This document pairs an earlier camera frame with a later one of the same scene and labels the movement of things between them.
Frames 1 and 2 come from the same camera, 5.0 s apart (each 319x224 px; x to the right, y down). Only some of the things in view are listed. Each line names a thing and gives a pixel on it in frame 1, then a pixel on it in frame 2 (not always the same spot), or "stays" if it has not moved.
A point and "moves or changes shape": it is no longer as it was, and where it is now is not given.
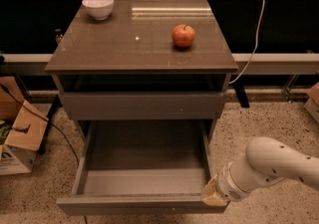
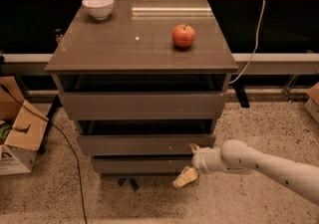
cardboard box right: [312, 104] stays
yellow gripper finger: [210, 194] -> [187, 176]
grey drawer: [136, 167] moves or changes shape
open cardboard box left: [22, 128] stays
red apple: [183, 35] stays
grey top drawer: [105, 106] stays
